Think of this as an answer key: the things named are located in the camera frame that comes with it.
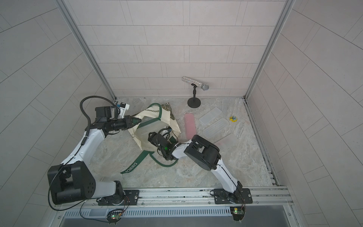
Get black microphone stand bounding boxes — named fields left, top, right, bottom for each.
left=187, top=83, right=201, bottom=108

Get green circuit board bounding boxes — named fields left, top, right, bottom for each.
left=106, top=209, right=124, bottom=225
left=230, top=206, right=245, bottom=221

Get frosted case with pink mark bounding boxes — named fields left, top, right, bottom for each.
left=215, top=134, right=238, bottom=151

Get silver glitter microphone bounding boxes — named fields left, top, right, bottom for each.
left=182, top=76, right=209, bottom=91

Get ribbed clear pencil case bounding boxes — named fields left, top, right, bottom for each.
left=203, top=118, right=229, bottom=139

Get right green circuit board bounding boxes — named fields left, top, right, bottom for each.
left=230, top=206, right=245, bottom=221

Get aluminium mounting rail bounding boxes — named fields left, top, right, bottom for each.
left=51, top=186, right=294, bottom=211

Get clear translucent pencil case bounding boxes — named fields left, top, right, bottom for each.
left=199, top=107, right=222, bottom=125

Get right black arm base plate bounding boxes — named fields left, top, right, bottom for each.
left=210, top=188, right=253, bottom=204

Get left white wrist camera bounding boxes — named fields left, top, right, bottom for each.
left=117, top=103, right=130, bottom=119

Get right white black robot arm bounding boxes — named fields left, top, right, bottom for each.
left=147, top=129, right=244, bottom=204

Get cream canvas tote bag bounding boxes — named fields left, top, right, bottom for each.
left=121, top=103, right=181, bottom=174

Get pink translucent pencil case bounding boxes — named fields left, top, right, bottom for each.
left=184, top=113, right=197, bottom=140

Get left green circuit board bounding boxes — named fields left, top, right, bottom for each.
left=106, top=209, right=124, bottom=225

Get black cable hose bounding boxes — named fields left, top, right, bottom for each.
left=79, top=96, right=118, bottom=134

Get small yellow toy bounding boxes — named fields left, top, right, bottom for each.
left=229, top=116, right=237, bottom=122

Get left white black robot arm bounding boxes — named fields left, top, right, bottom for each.
left=47, top=103, right=141, bottom=206

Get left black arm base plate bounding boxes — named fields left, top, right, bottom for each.
left=96, top=190, right=140, bottom=206

